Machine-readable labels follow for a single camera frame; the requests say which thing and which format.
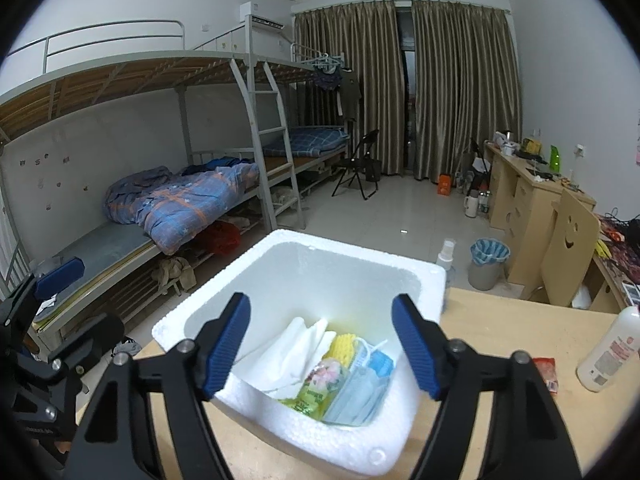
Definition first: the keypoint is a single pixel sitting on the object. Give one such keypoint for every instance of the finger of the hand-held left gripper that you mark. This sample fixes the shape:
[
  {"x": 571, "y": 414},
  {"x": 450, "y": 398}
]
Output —
[
  {"x": 95, "y": 332},
  {"x": 60, "y": 275}
]

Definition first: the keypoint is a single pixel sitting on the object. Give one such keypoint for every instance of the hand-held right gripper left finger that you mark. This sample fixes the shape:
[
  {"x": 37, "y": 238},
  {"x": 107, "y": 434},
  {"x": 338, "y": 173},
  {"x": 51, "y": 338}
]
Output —
[{"x": 227, "y": 345}]

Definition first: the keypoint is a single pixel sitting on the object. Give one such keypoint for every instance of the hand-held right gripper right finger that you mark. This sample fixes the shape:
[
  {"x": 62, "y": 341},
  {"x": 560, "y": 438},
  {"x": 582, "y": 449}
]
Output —
[{"x": 415, "y": 345}]

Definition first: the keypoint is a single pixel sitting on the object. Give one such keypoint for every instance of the blue face mask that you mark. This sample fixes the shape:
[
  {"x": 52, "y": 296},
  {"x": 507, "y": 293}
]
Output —
[
  {"x": 380, "y": 362},
  {"x": 357, "y": 395}
]

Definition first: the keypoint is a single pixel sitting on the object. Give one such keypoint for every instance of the white tissue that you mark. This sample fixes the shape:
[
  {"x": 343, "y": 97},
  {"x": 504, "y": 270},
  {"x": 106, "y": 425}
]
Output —
[{"x": 280, "y": 355}]

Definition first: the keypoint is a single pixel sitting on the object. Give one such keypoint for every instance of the yellow foam net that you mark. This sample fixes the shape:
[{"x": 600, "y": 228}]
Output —
[{"x": 342, "y": 347}]

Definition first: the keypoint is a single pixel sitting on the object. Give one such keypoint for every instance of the white foam box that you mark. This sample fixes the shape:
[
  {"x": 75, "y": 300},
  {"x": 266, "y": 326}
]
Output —
[{"x": 350, "y": 280}]

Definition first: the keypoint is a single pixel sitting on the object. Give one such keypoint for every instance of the green tissue packet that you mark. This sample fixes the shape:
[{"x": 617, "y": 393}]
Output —
[{"x": 320, "y": 385}]

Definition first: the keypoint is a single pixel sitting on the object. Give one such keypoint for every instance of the clear spray bottle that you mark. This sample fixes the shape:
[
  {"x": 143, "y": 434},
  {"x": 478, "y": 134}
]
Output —
[{"x": 445, "y": 265}]

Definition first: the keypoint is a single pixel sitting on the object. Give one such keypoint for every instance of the beige cloth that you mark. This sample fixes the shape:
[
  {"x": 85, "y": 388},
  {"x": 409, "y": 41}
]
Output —
[{"x": 172, "y": 272}]

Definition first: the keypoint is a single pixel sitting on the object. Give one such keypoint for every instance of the red cloth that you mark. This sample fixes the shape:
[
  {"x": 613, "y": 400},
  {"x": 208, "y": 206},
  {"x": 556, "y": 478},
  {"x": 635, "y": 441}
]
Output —
[{"x": 222, "y": 237}]

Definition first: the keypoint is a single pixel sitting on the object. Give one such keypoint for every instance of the grey trash bin blue liner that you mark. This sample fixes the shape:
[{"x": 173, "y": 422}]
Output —
[{"x": 487, "y": 265}]

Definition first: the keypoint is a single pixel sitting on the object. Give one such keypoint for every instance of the red snack packet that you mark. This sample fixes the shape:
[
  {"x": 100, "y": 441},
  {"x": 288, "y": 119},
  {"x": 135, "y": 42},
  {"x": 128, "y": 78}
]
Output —
[{"x": 545, "y": 370}]

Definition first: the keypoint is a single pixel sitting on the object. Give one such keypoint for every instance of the blue orange checked blanket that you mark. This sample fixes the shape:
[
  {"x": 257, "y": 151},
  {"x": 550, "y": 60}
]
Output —
[{"x": 185, "y": 205}]

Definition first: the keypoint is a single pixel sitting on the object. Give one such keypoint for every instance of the white jug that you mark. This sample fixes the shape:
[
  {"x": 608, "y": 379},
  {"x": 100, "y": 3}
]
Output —
[{"x": 471, "y": 206}]

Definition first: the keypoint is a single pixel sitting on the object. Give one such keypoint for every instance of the orange box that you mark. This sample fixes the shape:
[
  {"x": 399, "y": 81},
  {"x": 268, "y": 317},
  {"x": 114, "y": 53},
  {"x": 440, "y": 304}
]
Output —
[{"x": 445, "y": 185}]

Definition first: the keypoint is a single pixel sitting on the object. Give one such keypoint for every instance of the blue garment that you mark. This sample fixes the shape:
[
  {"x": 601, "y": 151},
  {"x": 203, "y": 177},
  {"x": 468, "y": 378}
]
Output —
[{"x": 215, "y": 166}]

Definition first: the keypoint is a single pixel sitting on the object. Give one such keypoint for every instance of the black bin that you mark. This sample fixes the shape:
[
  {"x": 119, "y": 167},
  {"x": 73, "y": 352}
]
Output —
[{"x": 373, "y": 170}]

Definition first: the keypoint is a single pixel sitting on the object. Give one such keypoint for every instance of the wooden smiley face chair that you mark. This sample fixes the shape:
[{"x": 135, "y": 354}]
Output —
[{"x": 565, "y": 245}]

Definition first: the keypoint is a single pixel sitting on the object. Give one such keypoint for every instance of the light wooden desk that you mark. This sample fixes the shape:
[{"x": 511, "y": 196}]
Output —
[{"x": 525, "y": 200}]

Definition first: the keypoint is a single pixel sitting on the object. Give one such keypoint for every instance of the black folding chair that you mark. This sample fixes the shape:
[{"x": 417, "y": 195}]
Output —
[{"x": 357, "y": 165}]

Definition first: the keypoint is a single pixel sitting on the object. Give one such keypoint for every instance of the white lotion pump bottle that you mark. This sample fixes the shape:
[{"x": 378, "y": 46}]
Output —
[{"x": 607, "y": 355}]

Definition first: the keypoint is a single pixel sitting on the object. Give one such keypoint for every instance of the grey metal bunk bed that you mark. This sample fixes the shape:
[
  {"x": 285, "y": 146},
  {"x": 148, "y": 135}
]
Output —
[
  {"x": 125, "y": 72},
  {"x": 295, "y": 72}
]

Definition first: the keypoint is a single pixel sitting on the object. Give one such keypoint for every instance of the grey metal ladder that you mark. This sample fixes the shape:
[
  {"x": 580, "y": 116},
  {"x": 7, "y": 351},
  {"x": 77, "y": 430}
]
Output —
[{"x": 270, "y": 135}]

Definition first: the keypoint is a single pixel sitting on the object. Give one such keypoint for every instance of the blue checked bedding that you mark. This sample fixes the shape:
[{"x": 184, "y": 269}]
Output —
[{"x": 310, "y": 142}]

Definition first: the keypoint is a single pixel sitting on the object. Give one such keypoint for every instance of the white cup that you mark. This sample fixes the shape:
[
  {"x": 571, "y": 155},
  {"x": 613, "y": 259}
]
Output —
[{"x": 505, "y": 144}]

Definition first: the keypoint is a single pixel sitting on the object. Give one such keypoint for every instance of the desk with patterned cloth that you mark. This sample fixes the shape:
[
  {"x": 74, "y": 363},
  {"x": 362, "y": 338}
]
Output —
[{"x": 620, "y": 260}]

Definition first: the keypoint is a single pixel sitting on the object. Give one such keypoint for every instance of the yellow box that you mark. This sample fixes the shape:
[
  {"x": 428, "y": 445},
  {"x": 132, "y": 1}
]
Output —
[{"x": 531, "y": 147}]

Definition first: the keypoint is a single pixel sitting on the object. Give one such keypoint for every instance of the green translucent bottle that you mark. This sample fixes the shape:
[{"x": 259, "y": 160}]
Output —
[{"x": 554, "y": 160}]

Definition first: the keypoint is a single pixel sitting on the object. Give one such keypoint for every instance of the brown curtain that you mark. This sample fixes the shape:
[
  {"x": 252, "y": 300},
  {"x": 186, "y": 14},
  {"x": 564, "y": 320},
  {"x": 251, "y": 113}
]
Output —
[
  {"x": 465, "y": 90},
  {"x": 350, "y": 90}
]

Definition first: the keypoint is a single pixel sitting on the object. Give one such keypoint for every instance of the dark hanging clothes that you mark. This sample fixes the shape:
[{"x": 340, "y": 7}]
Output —
[{"x": 347, "y": 92}]

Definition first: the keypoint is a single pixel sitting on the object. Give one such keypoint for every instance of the plastic clothes hangers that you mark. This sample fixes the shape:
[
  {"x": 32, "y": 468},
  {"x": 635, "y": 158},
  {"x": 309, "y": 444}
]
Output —
[{"x": 327, "y": 62}]

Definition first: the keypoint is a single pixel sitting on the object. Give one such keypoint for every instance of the white air conditioner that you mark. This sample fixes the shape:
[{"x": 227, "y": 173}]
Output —
[{"x": 260, "y": 15}]

